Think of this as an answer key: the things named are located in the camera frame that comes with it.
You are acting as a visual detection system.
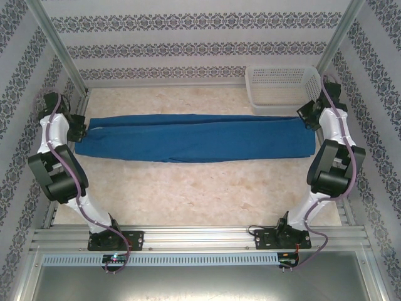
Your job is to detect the controller board with green light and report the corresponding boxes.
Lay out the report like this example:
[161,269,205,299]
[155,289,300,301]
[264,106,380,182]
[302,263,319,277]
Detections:
[102,254,128,264]

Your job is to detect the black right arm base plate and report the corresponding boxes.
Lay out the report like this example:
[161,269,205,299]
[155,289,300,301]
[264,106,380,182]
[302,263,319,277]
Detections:
[254,228,313,251]

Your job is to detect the aluminium frame post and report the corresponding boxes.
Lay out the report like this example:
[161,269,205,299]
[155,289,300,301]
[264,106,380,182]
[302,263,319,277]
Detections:
[26,0,90,97]
[314,0,368,79]

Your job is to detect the white perforated plastic basket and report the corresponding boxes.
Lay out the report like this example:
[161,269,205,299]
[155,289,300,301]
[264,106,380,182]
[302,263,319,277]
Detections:
[245,65,324,115]

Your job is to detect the aluminium mounting rail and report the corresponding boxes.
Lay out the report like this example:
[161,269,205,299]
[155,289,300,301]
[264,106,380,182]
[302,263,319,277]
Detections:
[30,226,370,252]

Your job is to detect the grey slotted cable duct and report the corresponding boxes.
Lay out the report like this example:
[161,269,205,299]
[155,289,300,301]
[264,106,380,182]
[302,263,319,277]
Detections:
[41,253,280,265]

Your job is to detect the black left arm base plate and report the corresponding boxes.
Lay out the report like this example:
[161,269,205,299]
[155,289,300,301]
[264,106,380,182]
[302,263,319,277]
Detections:
[86,230,145,252]

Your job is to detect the grey sheet metal panel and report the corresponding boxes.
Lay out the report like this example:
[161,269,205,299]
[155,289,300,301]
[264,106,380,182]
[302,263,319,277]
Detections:
[18,263,387,301]

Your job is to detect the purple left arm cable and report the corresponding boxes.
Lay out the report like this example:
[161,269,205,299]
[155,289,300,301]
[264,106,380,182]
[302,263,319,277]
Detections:
[33,88,131,275]

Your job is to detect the aluminium table back rail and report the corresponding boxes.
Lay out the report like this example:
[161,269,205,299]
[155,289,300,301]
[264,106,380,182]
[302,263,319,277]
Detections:
[85,82,251,91]

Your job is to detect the blue long pants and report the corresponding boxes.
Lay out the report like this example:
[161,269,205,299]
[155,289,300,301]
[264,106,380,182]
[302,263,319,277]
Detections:
[74,114,316,164]

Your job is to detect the controller board with red wires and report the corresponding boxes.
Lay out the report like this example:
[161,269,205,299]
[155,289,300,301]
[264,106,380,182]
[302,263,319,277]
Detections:
[278,251,301,268]

